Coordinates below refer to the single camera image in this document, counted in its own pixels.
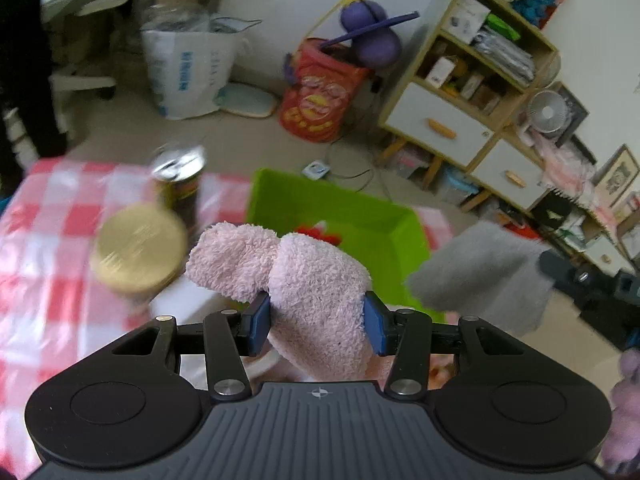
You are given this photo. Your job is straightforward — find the wooden picture frame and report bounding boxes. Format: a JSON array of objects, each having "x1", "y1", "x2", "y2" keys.
[{"x1": 595, "y1": 145, "x2": 640, "y2": 206}]

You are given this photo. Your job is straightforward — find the narrow white drawer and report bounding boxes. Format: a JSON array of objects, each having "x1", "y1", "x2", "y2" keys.
[{"x1": 472, "y1": 137, "x2": 551, "y2": 211}]

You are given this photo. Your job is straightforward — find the green plastic bin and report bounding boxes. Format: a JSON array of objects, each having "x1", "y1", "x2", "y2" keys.
[{"x1": 245, "y1": 169, "x2": 446, "y2": 323}]

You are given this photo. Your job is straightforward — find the black yellow drink can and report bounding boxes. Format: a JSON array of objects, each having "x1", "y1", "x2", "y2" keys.
[{"x1": 152, "y1": 145, "x2": 207, "y2": 241}]

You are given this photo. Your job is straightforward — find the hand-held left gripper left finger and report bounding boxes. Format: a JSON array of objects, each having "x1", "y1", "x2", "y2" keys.
[{"x1": 113, "y1": 293, "x2": 271, "y2": 402}]

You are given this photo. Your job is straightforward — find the red snack bucket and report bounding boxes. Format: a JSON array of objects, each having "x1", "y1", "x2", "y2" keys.
[{"x1": 278, "y1": 37, "x2": 373, "y2": 145}]

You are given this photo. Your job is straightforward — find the black floor cable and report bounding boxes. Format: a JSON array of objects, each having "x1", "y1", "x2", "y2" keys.
[{"x1": 327, "y1": 142, "x2": 396, "y2": 196}]

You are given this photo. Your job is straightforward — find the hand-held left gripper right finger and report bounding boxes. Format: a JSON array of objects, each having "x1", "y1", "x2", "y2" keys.
[{"x1": 364, "y1": 291, "x2": 521, "y2": 402}]

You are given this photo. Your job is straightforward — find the white printed box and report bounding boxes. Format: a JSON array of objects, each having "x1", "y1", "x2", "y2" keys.
[{"x1": 442, "y1": 0, "x2": 491, "y2": 45}]

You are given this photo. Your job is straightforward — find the yellow cord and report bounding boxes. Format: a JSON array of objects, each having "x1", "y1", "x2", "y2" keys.
[{"x1": 307, "y1": 0, "x2": 361, "y2": 41}]

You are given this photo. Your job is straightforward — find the pink fluffy cloth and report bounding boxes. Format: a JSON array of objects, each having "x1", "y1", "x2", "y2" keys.
[{"x1": 602, "y1": 347, "x2": 640, "y2": 473}]

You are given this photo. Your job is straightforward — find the wide white drawer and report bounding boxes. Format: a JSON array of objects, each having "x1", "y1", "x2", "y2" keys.
[{"x1": 385, "y1": 82, "x2": 496, "y2": 168}]

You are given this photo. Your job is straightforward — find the white woven bag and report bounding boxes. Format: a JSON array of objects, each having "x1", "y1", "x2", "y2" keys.
[{"x1": 140, "y1": 4, "x2": 261, "y2": 121}]

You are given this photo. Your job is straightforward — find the pink checkered tablecloth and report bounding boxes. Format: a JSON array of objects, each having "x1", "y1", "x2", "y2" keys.
[{"x1": 0, "y1": 157, "x2": 456, "y2": 480}]

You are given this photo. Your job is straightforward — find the dark picture frame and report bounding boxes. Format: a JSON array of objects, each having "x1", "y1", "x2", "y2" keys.
[{"x1": 550, "y1": 85, "x2": 591, "y2": 148}]

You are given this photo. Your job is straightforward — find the wooden shelf cabinet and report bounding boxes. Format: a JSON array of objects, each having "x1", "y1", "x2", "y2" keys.
[{"x1": 378, "y1": 0, "x2": 563, "y2": 216}]

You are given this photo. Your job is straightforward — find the pink fluffy plush toy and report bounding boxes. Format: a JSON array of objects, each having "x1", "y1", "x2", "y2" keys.
[{"x1": 186, "y1": 222, "x2": 373, "y2": 381}]

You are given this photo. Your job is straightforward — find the purple ringed bouncing ball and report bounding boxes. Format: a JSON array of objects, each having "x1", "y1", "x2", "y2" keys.
[{"x1": 320, "y1": 2, "x2": 421, "y2": 68}]

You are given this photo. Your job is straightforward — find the small purple toy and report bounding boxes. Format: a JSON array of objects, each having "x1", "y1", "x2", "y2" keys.
[{"x1": 282, "y1": 52, "x2": 301, "y2": 86}]

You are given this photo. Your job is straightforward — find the black box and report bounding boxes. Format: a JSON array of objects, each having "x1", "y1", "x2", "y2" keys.
[{"x1": 532, "y1": 192, "x2": 576, "y2": 233}]

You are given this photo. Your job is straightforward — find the pink lace cloth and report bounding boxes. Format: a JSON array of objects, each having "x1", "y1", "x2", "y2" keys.
[{"x1": 532, "y1": 130, "x2": 601, "y2": 201}]

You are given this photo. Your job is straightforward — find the green packet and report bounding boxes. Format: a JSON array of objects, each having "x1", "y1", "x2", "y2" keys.
[{"x1": 485, "y1": 14, "x2": 521, "y2": 41}]

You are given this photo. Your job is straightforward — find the blue knitted item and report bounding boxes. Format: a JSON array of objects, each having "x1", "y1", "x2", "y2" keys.
[{"x1": 512, "y1": 0, "x2": 558, "y2": 28}]

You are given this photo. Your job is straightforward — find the stack of magazines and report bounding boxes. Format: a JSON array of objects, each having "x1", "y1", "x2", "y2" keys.
[{"x1": 472, "y1": 27, "x2": 536, "y2": 86}]

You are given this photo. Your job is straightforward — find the grey cloth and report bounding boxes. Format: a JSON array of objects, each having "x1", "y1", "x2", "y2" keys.
[{"x1": 405, "y1": 222, "x2": 556, "y2": 336}]

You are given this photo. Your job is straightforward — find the clear plastic storage box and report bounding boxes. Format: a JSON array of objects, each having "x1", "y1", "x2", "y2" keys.
[{"x1": 395, "y1": 147, "x2": 431, "y2": 178}]

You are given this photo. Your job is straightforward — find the pale blue bathroom scale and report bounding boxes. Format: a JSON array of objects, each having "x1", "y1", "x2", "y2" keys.
[{"x1": 217, "y1": 84, "x2": 278, "y2": 120}]

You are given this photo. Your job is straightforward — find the stack of gold round lids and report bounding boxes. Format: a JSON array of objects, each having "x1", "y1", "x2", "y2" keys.
[{"x1": 91, "y1": 205, "x2": 188, "y2": 296}]

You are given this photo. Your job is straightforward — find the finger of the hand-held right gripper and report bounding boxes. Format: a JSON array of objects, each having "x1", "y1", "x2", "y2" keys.
[{"x1": 539, "y1": 249, "x2": 621, "y2": 308}]

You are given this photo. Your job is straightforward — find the white desk fan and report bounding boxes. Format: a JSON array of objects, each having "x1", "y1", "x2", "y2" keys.
[{"x1": 527, "y1": 91, "x2": 568, "y2": 133}]

